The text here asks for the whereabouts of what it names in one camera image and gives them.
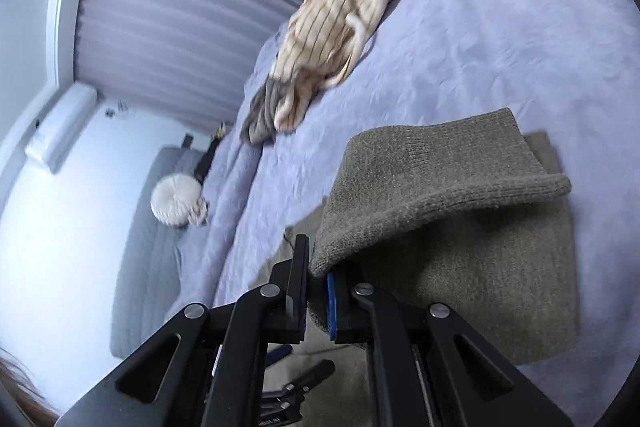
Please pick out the beige striped fleece garment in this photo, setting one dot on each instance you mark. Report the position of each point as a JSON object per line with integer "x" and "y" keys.
{"x": 345, "y": 12}

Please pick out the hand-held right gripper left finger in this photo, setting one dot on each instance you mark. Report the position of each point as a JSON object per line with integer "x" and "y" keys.
{"x": 298, "y": 297}

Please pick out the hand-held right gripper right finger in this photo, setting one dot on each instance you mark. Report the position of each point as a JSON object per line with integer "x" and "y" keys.
{"x": 331, "y": 307}

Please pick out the pale striped curtain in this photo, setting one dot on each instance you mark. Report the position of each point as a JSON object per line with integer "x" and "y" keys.
{"x": 200, "y": 7}

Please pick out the person's brown hair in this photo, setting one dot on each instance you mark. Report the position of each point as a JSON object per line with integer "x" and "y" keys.
{"x": 22, "y": 397}

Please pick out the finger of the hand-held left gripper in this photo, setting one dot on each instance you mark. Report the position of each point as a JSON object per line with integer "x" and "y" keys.
{"x": 279, "y": 354}
{"x": 312, "y": 373}

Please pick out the grey quilted headboard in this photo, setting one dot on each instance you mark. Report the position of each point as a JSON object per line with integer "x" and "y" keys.
{"x": 145, "y": 287}

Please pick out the lavender embossed blanket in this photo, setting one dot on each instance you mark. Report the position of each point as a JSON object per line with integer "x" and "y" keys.
{"x": 500, "y": 32}

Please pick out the grey fleece cloth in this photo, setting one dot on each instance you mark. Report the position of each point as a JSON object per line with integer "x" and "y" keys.
{"x": 260, "y": 117}

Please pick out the small beige plush toy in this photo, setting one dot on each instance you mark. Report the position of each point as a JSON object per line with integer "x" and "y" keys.
{"x": 198, "y": 212}

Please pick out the round white pleated cushion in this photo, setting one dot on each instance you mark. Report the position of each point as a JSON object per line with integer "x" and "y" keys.
{"x": 172, "y": 202}

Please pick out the olive knit sweater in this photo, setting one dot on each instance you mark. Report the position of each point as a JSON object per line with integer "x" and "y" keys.
{"x": 425, "y": 187}

